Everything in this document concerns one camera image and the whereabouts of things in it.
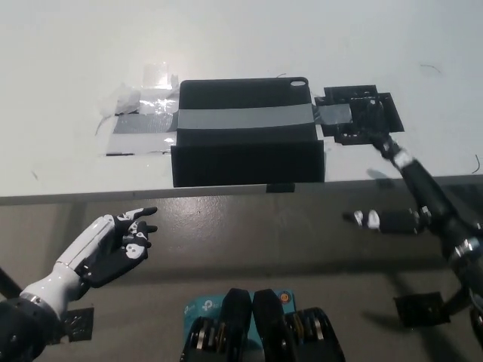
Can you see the black folding tablet cover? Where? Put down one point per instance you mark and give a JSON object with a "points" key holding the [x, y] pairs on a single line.
{"points": [[245, 162]]}

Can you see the grey duct tape strip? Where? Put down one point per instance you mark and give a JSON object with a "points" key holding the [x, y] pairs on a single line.
{"points": [[245, 117]]}

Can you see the small black tape piece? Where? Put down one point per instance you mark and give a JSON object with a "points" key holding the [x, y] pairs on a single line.
{"points": [[280, 188]]}

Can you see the crumpled clear tape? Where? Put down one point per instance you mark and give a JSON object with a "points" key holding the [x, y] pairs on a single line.
{"points": [[126, 100]]}

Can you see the black patterned floor marker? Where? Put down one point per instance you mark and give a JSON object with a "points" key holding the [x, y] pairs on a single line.
{"points": [[79, 324], [420, 309]]}

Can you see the black robot torso blocks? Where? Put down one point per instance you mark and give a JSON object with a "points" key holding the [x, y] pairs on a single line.
{"points": [[264, 332]]}

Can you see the teal TP-Link box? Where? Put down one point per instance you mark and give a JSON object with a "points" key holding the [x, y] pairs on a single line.
{"points": [[196, 307]]}

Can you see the black patterned marker sheets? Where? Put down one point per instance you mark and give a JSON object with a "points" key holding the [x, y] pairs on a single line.
{"points": [[388, 113]]}

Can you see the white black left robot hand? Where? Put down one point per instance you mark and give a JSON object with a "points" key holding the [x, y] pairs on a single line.
{"points": [[102, 234]]}

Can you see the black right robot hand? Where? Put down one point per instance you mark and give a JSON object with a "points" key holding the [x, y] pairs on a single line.
{"points": [[434, 203]]}

